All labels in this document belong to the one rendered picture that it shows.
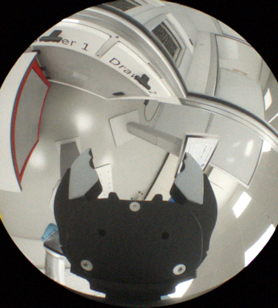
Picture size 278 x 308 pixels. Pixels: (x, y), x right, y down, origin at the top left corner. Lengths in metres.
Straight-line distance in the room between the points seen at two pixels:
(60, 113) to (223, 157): 2.12
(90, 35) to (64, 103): 0.93
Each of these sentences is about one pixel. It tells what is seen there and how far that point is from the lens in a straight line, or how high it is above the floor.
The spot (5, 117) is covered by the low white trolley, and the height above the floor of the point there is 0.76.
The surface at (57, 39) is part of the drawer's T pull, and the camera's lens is 0.29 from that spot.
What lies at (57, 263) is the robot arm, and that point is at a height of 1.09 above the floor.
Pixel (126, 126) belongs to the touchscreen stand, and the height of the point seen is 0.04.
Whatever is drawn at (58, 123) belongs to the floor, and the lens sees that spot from 1.16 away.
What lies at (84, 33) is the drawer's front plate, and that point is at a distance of 0.29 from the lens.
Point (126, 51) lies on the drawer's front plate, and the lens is 0.29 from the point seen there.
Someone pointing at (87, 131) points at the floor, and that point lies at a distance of 1.20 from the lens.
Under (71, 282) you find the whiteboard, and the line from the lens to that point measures 3.35.
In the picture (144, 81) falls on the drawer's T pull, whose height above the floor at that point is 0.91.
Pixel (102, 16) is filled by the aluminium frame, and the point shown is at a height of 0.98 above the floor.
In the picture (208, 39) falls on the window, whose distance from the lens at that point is 0.24.
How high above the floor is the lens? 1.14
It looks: 37 degrees down
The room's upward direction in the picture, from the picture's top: 123 degrees clockwise
